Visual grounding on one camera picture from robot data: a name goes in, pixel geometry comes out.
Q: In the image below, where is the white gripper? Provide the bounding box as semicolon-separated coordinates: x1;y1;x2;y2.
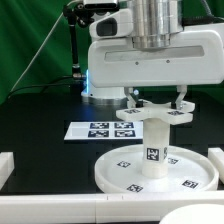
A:
88;30;224;110

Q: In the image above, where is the white cross-shaped table base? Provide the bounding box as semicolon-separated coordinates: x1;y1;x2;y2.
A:
116;101;195;125

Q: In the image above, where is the white round table top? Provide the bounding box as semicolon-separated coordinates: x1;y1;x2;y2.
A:
95;144;219;193

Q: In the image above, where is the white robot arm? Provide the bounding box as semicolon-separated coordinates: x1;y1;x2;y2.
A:
83;0;224;104

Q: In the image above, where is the white round object corner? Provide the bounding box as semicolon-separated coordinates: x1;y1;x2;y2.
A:
159;204;224;224

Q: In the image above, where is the white marker sheet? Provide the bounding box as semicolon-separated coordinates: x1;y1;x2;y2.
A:
64;121;143;141

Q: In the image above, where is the white right block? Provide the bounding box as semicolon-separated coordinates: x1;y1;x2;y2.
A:
208;148;224;184

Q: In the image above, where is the white block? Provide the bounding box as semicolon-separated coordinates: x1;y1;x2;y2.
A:
208;148;224;184
0;152;14;190

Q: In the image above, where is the white left block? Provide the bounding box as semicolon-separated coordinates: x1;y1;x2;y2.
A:
0;152;14;190

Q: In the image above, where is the white front rail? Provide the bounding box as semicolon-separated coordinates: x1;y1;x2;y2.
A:
0;190;224;224

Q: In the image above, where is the overhead camera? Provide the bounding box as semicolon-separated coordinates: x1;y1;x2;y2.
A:
83;0;118;11

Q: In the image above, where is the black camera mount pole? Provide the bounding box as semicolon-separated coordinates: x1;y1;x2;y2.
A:
63;2;94;81

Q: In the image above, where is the black cable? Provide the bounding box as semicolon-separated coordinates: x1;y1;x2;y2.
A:
6;75;87;100

